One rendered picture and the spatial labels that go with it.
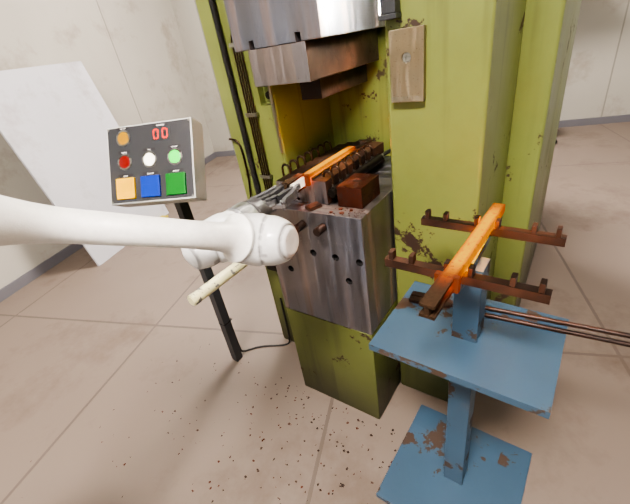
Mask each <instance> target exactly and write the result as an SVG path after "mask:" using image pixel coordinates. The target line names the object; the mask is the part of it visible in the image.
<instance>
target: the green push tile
mask: <svg viewBox="0 0 630 504"><path fill-rule="evenodd" d="M165 175H166V191H167V195H180V194H187V183H186V172H178V173H169V174H165Z"/></svg>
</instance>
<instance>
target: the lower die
mask: <svg viewBox="0 0 630 504"><path fill-rule="evenodd" d="M358 141H366V142H365V143H363V144H362V145H360V146H359V147H357V148H355V149H354V150H352V151H351V152H349V153H348V154H346V155H345V156H343V157H341V158H340V159H338V160H337V161H335V162H334V163H332V164H330V165H329V166H327V167H326V168H324V169H323V170H321V171H319V172H318V173H316V174H315V175H313V176H312V177H310V183H311V185H310V186H306V188H305V189H303V190H302V191H300V192H299V193H298V197H299V198H300V200H298V199H297V198H298V197H297V198H296V199H295V200H294V201H299V202H308V203H313V202H316V201H317V202H319V203H322V204H324V205H329V204H330V203H332V202H333V201H334V200H336V199H337V198H338V197H337V196H336V197H334V198H331V197H329V195H328V193H327V192H328V190H329V189H330V188H331V187H332V180H331V175H330V174H329V173H325V177H322V173H323V172H324V171H325V170H329V171H330V167H331V166H333V165H337V163H338V162H339V161H341V160H343V161H344V158H345V157H346V156H351V153H353V152H357V150H358V149H359V148H363V146H364V145H365V144H370V145H371V146H372V148H373V156H376V155H377V154H382V153H383V152H384V143H383V142H372V140H367V139H359V140H358ZM358 141H356V142H347V143H345V144H338V145H337V146H335V147H333V148H332V150H328V151H326V153H323V154H321V155H320V157H316V158H314V159H313V161H309V162H307V163H306V165H302V166H301V167H299V169H295V170H294V171H292V172H291V174H287V175H285V176H283V177H282V178H280V179H278V180H277V181H276V186H277V187H279V183H282V182H284V181H286V180H287V179H289V178H291V177H292V176H294V175H296V174H297V173H299V174H303V173H305V172H306V171H308V170H310V169H311V168H313V167H315V166H316V165H318V164H320V163H321V162H323V161H324V160H326V159H328V158H329V157H331V156H333V155H334V154H336V153H338V152H339V151H341V150H342V149H344V148H346V147H347V146H352V145H353V144H355V143H357V142H358ZM365 150H366V151H367V159H368V161H369V160H370V159H371V149H370V147H368V146H366V147H365ZM359 154H360V156H361V163H362V165H363V164H365V152H364V151H363V150H360V151H359ZM353 159H354V161H355V168H356V169H358V168H359V157H358V155H357V154H354V155H353ZM383 162H384V158H383V160H382V161H381V162H380V163H379V164H377V165H376V166H375V167H373V168H372V169H371V170H369V171H368V172H367V173H366V174H369V173H370V172H372V171H373V170H374V169H375V168H377V167H378V166H379V165H381V164H382V163H383ZM346 163H347V164H348V171H349V174H351V173H352V172H353V164H352V160H351V159H349V158H348V159H347V160H346ZM339 166H340V167H339V168H340V169H341V175H342V179H344V178H345V177H346V166H345V164H344V163H340V165H339ZM332 173H333V176H334V183H335V184H337V183H338V182H339V171H338V169H337V168H333V169H332Z"/></svg>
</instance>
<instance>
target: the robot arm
mask: <svg viewBox="0 0 630 504"><path fill-rule="evenodd" d="M304 186H305V180H304V177H303V176H302V177H300V178H299V179H297V180H296V181H294V182H293V183H291V184H290V185H289V188H287V189H284V185H282V184H281V183H279V187H277V186H273V187H271V188H269V189H267V190H266V191H264V192H262V193H260V194H258V195H255V196H253V197H250V199H248V200H247V201H245V202H243V201H242V202H239V203H237V204H236V205H234V206H232V207H231V208H229V209H227V210H226V211H224V212H222V213H217V214H215V215H213V216H211V217H209V218H207V219H206V220H204V221H196V220H184V219H174V218H164V217H154V216H144V215H134V214H124V213H114V212H104V211H94V210H84V209H74V208H66V207H58V206H51V205H45V204H39V203H34V202H29V201H24V200H20V199H15V198H11V197H7V196H3V195H0V246H7V245H19V244H42V243H56V244H86V245H110V246H135V247H159V248H181V251H182V254H183V256H184V258H185V259H186V261H187V262H188V263H189V264H190V265H192V266H193V267H194V268H196V269H199V270H200V269H205V268H210V267H213V266H216V265H217V264H219V263H225V262H229V261H230V262H233V263H240V264H245V265H251V266H262V265H265V266H274V265H279V264H282V263H285V262H287V261H289V260H290V259H292V258H293V256H294V255H295V253H296V251H297V249H298V246H299V236H298V232H297V230H296V228H295V226H294V225H293V224H292V223H291V222H289V221H288V220H286V219H284V218H282V217H279V216H274V215H270V214H271V213H272V212H275V211H276V210H277V209H279V208H281V209H282V210H283V211H285V210H287V207H288V206H289V205H290V204H291V203H292V202H293V201H294V200H295V199H296V198H297V197H298V190H300V189H301V188H302V187H304Z"/></svg>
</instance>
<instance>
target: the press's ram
mask: <svg viewBox="0 0 630 504"><path fill-rule="evenodd" d="M223 1H224V6H225V10H226V14H227V19H228V23H229V27H230V32H231V36H232V40H233V45H234V49H235V52H236V53H237V52H243V51H249V50H255V49H260V48H266V47H272V46H278V45H283V44H289V43H295V42H301V41H306V40H312V39H318V38H324V37H329V36H335V35H340V34H346V33H352V32H357V31H363V30H368V29H374V28H379V27H385V21H378V16H380V15H381V14H379V1H378V0H223Z"/></svg>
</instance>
